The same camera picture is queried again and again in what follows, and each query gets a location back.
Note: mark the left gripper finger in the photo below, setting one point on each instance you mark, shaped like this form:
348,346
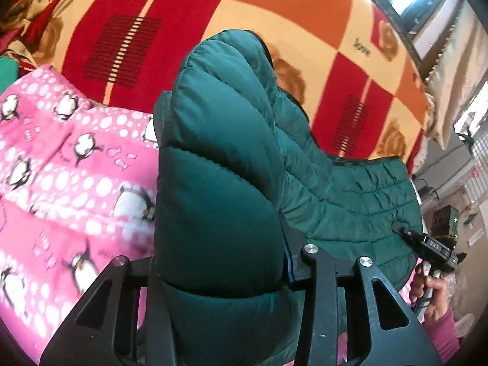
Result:
294,270

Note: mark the dark green puffer jacket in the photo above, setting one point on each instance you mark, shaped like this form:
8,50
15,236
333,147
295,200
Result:
218,240

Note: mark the pink penguin quilt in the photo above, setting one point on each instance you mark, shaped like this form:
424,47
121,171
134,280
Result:
78,186

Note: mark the red clothes pile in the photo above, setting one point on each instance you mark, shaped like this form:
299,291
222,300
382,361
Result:
27,20

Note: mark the magenta sleeve forearm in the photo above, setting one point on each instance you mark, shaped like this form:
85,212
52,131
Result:
442,333

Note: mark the beige curtain fabric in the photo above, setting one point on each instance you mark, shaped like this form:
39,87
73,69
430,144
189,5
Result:
457,72

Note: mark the orange red rose blanket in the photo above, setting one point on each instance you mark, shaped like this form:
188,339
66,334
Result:
346,62

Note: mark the person's right hand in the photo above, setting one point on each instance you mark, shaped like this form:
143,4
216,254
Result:
434,289

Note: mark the light green garment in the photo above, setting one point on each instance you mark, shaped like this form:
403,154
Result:
9,72

